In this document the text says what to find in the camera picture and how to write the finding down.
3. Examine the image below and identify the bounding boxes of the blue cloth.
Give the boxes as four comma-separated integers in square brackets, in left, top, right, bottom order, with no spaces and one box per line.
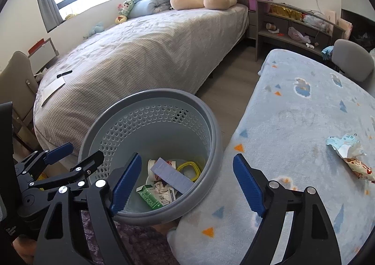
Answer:
[321,46,334,62]

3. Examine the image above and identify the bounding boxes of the pink storage box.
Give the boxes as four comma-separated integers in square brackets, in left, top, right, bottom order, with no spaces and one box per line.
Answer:
[247,0,273,11]

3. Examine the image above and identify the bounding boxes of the white paper sheet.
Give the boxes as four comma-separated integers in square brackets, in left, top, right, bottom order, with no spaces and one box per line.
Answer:
[41,78,65,107]

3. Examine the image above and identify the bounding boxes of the written paper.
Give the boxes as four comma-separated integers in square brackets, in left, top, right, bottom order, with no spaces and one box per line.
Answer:
[152,181,177,204]

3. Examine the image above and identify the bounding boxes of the green plush doll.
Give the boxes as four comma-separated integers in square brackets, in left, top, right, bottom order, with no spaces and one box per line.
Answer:
[119,0,137,18]

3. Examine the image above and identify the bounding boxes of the grey round-back chair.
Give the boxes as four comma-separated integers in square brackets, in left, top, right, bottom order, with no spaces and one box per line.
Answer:
[332,39,375,82]

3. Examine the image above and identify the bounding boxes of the purple shaggy rug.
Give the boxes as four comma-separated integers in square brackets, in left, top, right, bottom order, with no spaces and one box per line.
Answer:
[79,209,179,265]

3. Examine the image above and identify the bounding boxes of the red patterned snack packet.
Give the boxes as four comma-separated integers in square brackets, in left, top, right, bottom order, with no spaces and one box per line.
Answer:
[343,157,375,182]

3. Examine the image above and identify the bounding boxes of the pink and white plastic bag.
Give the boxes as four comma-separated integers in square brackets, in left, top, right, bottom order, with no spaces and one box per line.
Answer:
[288,26,311,44]

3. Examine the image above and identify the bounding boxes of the green and white medicine box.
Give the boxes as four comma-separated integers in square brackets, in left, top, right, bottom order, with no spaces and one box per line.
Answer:
[136,184,170,210]

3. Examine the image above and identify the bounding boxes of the white and red paper cup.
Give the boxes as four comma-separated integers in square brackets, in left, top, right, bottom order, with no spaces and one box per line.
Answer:
[147,159,176,184]

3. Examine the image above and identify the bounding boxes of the grey bed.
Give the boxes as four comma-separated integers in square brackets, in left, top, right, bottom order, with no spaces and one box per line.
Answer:
[33,0,252,163]

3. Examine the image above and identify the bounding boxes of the folded light blue quilt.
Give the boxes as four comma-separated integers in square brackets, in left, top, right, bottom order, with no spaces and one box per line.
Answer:
[126,0,176,19]

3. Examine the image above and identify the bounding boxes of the lavender cardboard box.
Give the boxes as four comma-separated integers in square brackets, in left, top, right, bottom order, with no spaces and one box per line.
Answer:
[150,157,195,194]

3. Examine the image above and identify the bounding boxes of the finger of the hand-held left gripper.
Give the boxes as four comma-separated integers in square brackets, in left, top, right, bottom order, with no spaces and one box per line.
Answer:
[28,150,105,193]
[15,142,74,177]

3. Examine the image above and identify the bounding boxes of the dark open cabinet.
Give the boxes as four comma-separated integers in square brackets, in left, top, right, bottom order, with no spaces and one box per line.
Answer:
[341,9,375,49]

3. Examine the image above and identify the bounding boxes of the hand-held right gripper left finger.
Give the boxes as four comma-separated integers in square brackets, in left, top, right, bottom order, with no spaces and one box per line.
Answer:
[32,152,143,265]

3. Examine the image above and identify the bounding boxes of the golden packets on shelf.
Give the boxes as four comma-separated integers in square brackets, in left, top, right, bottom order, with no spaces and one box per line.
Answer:
[270,3,305,21]

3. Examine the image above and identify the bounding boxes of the small blue plush toy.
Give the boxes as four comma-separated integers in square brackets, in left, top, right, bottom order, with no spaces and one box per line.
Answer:
[83,22,104,39]

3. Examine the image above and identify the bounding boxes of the pink gift box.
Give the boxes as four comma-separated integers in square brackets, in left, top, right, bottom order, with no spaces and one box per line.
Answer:
[324,10,352,39]

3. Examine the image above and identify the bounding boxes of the grey curved shelf unit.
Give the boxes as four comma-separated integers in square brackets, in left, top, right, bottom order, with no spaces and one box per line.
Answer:
[255,0,346,62]

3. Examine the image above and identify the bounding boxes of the person's left forearm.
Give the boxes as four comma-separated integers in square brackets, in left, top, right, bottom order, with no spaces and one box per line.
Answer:
[13,237,37,265]

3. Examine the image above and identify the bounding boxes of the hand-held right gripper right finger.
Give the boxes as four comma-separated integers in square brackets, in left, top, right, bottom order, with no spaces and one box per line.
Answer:
[233,153,343,265]

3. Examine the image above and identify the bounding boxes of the white wall heater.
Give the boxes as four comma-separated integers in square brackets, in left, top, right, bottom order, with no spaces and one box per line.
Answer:
[28,37,60,74]

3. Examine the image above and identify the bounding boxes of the light blue crumpled wrapper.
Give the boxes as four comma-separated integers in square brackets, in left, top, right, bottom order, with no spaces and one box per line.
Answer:
[326,133,368,160]

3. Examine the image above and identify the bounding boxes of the yellow square plastic lid ring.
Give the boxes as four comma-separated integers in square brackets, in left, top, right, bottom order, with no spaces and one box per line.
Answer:
[176,160,203,182]

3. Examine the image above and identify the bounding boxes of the beige chair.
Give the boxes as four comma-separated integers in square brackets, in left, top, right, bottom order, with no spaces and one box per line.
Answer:
[0,51,40,148]

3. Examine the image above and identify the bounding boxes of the grey perforated wastebasket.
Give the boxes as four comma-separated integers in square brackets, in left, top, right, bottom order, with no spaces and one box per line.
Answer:
[78,88,224,226]

